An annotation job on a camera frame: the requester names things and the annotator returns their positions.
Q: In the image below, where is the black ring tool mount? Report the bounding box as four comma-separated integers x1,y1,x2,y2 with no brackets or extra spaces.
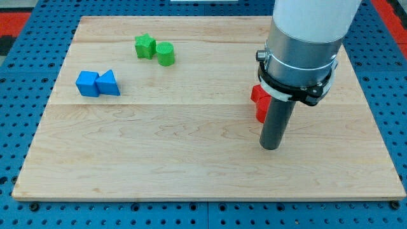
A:
258,61,338,106

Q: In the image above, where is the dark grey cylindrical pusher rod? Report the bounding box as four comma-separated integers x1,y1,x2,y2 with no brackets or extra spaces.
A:
259,97,296,150

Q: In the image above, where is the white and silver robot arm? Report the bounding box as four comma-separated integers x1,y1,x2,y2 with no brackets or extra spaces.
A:
256,0,361,150

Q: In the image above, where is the red block lower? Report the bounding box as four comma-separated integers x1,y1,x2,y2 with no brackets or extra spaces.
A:
256,96,271,123

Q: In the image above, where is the red block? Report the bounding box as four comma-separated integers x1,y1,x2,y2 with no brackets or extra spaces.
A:
256,96,271,123
251,85,270,103

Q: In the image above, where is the red block upper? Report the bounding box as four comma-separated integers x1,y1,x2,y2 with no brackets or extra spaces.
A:
251,85,270,103

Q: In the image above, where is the green cylinder block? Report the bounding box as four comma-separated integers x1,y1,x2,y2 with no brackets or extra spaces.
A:
156,41,175,67

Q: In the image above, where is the light wooden board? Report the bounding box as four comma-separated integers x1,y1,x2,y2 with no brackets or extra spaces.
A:
12,16,406,202

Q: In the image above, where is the green star block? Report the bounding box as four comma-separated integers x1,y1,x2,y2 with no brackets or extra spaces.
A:
134,33,156,60

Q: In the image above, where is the blue triangle block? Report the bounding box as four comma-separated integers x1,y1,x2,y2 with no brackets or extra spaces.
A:
95,70,121,96

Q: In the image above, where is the blue cube block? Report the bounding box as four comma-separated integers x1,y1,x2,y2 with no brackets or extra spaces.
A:
76,71,100,97

